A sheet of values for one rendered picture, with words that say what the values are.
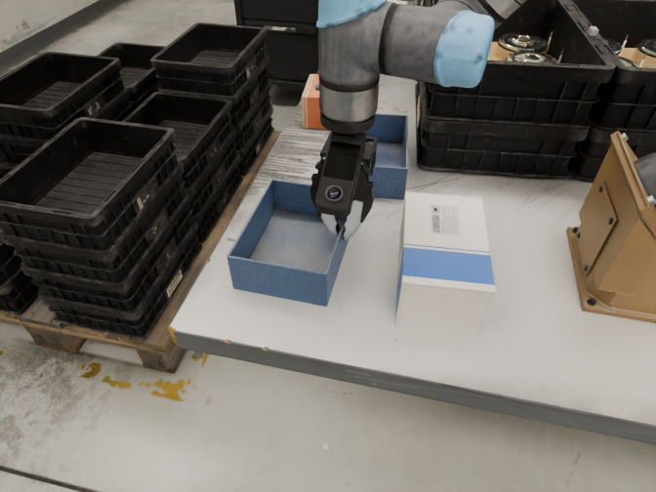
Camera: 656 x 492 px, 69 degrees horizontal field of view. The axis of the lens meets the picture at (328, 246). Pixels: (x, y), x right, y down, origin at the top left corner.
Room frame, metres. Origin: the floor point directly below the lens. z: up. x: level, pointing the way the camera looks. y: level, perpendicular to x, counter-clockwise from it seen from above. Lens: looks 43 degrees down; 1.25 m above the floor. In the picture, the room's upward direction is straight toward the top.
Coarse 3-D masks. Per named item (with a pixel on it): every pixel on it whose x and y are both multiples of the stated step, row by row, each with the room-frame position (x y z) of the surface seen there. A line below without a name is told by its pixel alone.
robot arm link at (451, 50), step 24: (384, 24) 0.53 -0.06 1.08; (408, 24) 0.52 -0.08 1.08; (432, 24) 0.51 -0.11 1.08; (456, 24) 0.51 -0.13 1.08; (480, 24) 0.50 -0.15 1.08; (384, 48) 0.52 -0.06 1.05; (408, 48) 0.51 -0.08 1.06; (432, 48) 0.50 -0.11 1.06; (456, 48) 0.49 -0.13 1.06; (480, 48) 0.49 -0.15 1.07; (384, 72) 0.53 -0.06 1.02; (408, 72) 0.51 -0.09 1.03; (432, 72) 0.50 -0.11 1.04; (456, 72) 0.49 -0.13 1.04; (480, 72) 0.49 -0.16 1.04
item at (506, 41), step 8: (512, 32) 1.12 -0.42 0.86; (520, 32) 1.12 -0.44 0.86; (504, 40) 1.08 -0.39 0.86; (536, 40) 1.07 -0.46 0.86; (544, 40) 1.07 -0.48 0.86; (512, 48) 1.04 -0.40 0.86; (520, 48) 1.03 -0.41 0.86; (528, 48) 1.03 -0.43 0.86; (536, 48) 1.03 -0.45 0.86; (544, 48) 1.04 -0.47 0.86
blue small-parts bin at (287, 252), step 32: (288, 192) 0.67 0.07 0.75; (256, 224) 0.59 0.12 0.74; (288, 224) 0.64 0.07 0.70; (320, 224) 0.64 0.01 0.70; (256, 256) 0.56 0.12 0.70; (288, 256) 0.56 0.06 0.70; (320, 256) 0.56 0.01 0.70; (256, 288) 0.48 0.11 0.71; (288, 288) 0.47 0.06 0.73; (320, 288) 0.45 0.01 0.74
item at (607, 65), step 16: (432, 0) 1.12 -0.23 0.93; (560, 0) 1.12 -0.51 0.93; (576, 16) 1.02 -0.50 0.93; (592, 48) 0.86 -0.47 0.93; (496, 64) 0.78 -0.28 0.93; (512, 64) 0.78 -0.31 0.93; (528, 64) 0.78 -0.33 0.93; (544, 64) 0.78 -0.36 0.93; (560, 64) 0.78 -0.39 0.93; (576, 64) 0.78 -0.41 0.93; (608, 64) 0.78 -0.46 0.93; (560, 80) 0.77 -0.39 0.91; (576, 80) 0.76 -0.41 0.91; (592, 80) 0.76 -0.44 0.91; (608, 80) 0.76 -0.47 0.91
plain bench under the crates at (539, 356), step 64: (256, 192) 0.73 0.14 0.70; (448, 192) 0.73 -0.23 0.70; (512, 192) 0.73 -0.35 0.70; (576, 192) 0.73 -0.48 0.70; (384, 256) 0.56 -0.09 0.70; (512, 256) 0.56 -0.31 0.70; (192, 320) 0.43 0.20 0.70; (256, 320) 0.43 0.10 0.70; (320, 320) 0.43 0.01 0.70; (384, 320) 0.43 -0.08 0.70; (512, 320) 0.43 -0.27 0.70; (576, 320) 0.43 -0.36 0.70; (384, 384) 0.34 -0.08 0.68; (448, 384) 0.32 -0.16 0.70; (512, 384) 0.32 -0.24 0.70; (576, 384) 0.32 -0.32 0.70; (640, 384) 0.32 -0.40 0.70
